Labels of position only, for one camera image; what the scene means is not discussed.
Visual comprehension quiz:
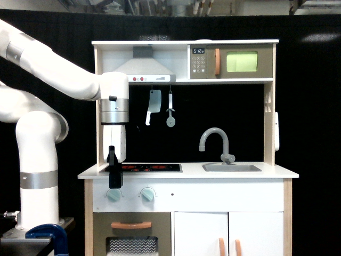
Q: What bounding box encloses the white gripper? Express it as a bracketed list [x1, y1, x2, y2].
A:
[103, 125, 126, 188]

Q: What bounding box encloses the grey toy faucet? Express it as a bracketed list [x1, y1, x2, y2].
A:
[199, 127, 236, 164]

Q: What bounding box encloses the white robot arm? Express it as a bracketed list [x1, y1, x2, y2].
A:
[1, 21, 129, 230]

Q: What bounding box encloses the black toy stovetop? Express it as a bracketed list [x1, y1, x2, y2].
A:
[99, 163, 183, 174]

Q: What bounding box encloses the left mint stove knob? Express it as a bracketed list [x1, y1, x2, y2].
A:
[106, 189, 122, 203]

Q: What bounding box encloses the mint stove knob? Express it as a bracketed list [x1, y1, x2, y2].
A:
[106, 189, 122, 203]
[140, 187, 156, 202]

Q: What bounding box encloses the right mint stove knob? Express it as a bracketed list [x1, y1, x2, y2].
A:
[140, 187, 156, 202]

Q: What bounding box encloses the toy oven door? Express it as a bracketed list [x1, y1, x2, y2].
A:
[93, 212, 172, 255]

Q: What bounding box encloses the toy pizza cutter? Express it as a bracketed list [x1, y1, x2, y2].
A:
[166, 90, 176, 127]

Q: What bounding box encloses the blue clamp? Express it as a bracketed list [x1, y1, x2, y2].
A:
[25, 224, 69, 256]

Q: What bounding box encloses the white wooden toy kitchen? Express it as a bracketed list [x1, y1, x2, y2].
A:
[78, 39, 298, 255]

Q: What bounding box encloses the toy cleaver knife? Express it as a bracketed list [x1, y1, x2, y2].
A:
[145, 90, 161, 126]

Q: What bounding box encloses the left white cabinet door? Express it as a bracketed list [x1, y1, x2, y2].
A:
[174, 212, 228, 255]

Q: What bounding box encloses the white cabinet door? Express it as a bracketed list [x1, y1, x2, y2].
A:
[174, 212, 228, 255]
[229, 212, 283, 255]

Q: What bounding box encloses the grey toy range hood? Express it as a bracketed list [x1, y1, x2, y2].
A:
[115, 46, 176, 83]

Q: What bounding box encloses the grey toy sink basin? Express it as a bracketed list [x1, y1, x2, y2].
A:
[202, 164, 262, 172]

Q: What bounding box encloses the right white cabinet door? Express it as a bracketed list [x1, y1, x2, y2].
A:
[229, 212, 283, 255]

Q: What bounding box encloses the white side-mounted toy phone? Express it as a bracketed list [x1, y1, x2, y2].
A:
[274, 112, 280, 151]

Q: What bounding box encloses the toy microwave with green window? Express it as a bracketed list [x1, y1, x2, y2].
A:
[189, 44, 273, 79]

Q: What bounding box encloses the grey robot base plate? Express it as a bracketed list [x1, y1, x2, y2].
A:
[0, 217, 75, 244]

